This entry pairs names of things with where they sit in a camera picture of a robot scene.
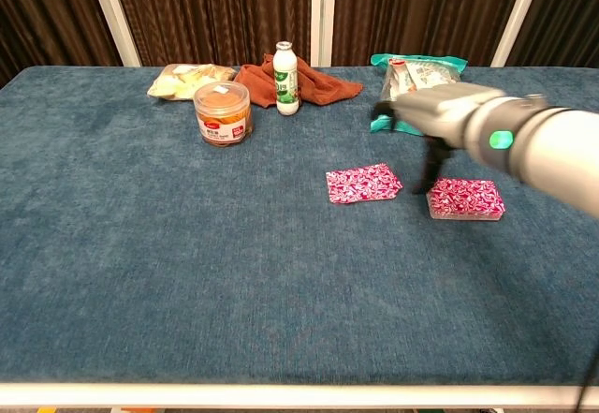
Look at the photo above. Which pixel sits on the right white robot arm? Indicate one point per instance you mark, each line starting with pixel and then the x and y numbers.
pixel 552 151

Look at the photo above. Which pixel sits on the blue fabric table cover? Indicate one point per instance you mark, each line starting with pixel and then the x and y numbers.
pixel 234 244

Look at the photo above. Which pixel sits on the clear plastic cookie jar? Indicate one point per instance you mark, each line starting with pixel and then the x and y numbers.
pixel 222 118

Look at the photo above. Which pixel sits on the rust orange cloth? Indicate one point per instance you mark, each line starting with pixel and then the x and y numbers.
pixel 323 85

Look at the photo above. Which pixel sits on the white milk bottle green label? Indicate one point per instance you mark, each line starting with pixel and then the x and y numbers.
pixel 285 80

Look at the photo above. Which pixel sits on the clear bag of pale snacks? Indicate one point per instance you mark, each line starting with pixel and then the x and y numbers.
pixel 178 83

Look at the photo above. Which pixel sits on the teal snack bag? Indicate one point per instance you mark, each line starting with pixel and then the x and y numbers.
pixel 421 71

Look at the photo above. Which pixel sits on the brown pleated curtain panel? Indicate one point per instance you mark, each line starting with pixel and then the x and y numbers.
pixel 421 10
pixel 47 10
pixel 210 10
pixel 571 10

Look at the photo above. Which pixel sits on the white partition post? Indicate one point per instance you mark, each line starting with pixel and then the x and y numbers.
pixel 112 15
pixel 518 15
pixel 323 10

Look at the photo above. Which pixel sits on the white table frame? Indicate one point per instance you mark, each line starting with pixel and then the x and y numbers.
pixel 281 394

